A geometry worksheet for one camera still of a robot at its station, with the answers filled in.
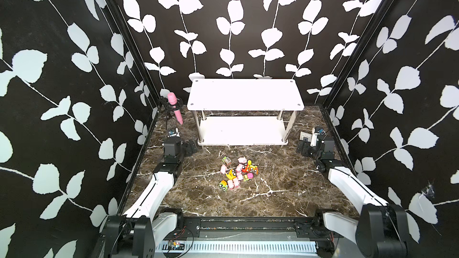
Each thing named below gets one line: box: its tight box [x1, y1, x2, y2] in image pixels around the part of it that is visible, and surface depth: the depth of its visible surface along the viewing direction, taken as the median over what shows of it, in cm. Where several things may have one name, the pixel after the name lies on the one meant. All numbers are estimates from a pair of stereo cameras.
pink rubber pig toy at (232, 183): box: [227, 177, 241, 190], surface depth 87 cm
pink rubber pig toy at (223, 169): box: [220, 163, 228, 175], surface depth 91 cm
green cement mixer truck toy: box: [217, 179, 229, 192], surface depth 85 cm
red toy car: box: [241, 163, 259, 175], surface depth 92 cm
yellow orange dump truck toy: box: [225, 169, 237, 181], surface depth 90 cm
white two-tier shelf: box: [187, 78, 305, 146], surface depth 85 cm
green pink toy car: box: [243, 172, 255, 182], surface depth 88 cm
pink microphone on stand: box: [167, 91, 183, 125], surface depth 97 cm
